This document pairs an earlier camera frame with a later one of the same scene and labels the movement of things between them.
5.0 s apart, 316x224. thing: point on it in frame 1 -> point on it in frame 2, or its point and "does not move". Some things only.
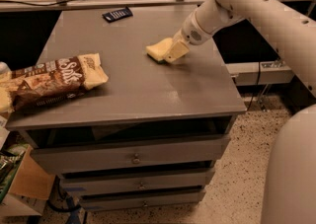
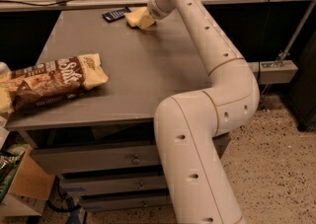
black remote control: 118,15 does not move
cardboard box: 31,187 does not move
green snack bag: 11,157 does not move
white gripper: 192,32 -> 155,10
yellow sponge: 158,50 -> 140,17
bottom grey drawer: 108,202 does not move
